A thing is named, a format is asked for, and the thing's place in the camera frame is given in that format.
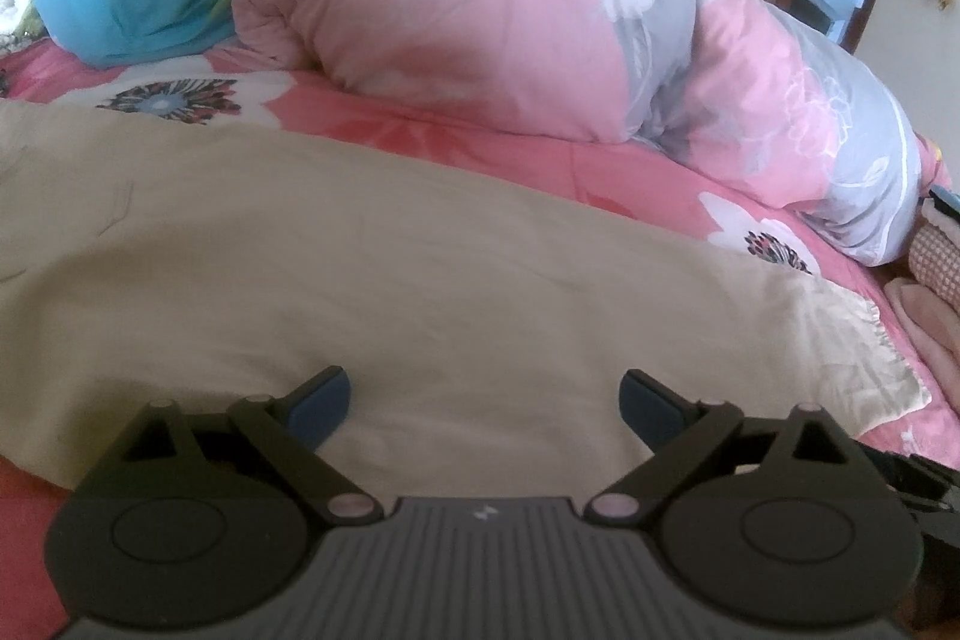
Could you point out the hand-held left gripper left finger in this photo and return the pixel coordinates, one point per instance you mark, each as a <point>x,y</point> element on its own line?
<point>326,404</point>

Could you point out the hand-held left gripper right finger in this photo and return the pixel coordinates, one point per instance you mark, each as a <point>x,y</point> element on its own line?
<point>645,406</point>

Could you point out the beige pants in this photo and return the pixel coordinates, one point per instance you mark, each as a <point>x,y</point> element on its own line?
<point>375,250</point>

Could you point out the pink folded towel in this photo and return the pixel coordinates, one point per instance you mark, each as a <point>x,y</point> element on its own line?
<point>926,332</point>

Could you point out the pink floral bed blanket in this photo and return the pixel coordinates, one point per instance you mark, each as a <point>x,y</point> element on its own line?
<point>525,153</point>

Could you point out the pink and grey floral quilt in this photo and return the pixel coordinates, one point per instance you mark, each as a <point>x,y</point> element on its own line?
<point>450,10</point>

